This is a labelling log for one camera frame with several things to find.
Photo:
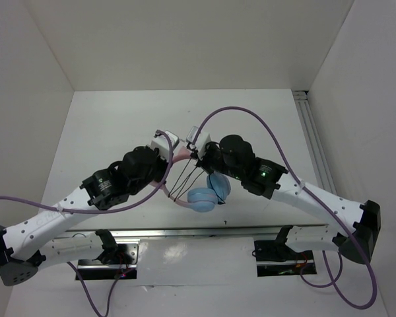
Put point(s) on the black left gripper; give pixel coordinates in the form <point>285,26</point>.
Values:
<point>165,166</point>

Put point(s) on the aluminium rail at table front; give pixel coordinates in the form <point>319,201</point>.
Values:
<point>257,232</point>

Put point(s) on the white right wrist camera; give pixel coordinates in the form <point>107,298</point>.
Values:
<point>197,142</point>

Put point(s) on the pink and blue cat-ear headphones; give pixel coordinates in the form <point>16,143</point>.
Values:
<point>203,200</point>

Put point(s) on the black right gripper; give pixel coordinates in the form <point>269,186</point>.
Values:
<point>202,162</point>

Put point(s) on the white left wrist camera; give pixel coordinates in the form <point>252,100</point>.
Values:
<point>165,143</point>

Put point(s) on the aluminium rail at table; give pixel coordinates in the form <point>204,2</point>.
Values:
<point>317,153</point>
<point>257,232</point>

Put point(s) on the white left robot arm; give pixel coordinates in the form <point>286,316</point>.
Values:
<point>35,244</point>

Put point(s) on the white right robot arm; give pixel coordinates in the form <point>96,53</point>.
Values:
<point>353,227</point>

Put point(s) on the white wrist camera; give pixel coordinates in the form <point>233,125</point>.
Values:
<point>197,142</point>
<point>165,143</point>

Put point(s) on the aluminium rail at table right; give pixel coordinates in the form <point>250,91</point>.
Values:
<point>317,153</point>

